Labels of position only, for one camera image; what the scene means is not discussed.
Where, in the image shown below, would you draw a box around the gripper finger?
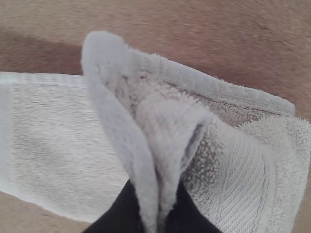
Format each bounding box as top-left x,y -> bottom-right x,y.
165,182 -> 223,233
84,180 -> 146,233

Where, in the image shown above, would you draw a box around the pale towel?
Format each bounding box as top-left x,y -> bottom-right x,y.
0,30 -> 311,233

